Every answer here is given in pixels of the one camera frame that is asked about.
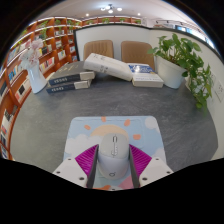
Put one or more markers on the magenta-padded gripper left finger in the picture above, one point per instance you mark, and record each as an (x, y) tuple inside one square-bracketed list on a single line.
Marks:
[(70, 171)]

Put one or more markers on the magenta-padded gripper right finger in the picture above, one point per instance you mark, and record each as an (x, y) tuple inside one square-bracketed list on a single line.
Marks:
[(155, 170)]

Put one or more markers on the white computer mouse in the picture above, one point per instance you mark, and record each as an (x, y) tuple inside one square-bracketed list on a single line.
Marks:
[(113, 156)]

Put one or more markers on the light blue cartoon mouse pad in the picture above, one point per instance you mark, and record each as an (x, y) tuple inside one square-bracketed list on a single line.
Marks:
[(83, 133)]

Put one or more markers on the blue and white book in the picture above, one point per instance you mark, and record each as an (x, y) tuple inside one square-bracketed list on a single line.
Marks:
[(146, 76)]

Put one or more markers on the white ceramic vase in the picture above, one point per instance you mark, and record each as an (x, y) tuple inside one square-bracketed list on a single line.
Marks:
[(36, 80)]

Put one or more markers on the thick dark hardcover book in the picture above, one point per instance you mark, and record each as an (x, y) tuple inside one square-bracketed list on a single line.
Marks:
[(70, 71)]

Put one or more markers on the green plant in white pot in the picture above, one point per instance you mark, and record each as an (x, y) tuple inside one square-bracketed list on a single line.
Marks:
[(173, 66)]

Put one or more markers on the orange wooden bookshelf unit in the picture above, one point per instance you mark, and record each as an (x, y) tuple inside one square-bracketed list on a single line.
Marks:
[(13, 76)]

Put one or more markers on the tan upholstered chair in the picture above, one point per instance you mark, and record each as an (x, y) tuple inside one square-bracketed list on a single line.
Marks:
[(136, 51), (98, 49)]

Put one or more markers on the window with white curtains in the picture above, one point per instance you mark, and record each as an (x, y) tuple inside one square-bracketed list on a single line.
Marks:
[(196, 33)]

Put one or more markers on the white partition with black trim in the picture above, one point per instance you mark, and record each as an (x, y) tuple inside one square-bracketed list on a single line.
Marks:
[(113, 33)]

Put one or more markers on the recessed ceiling spotlights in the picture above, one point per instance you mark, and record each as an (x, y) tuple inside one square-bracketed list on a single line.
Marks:
[(87, 15)]

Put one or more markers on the ceiling lamp with round bulbs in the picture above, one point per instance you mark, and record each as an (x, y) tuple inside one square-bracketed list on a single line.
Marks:
[(110, 9)]

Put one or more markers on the white wall sockets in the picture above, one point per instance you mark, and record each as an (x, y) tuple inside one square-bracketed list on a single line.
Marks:
[(219, 88)]

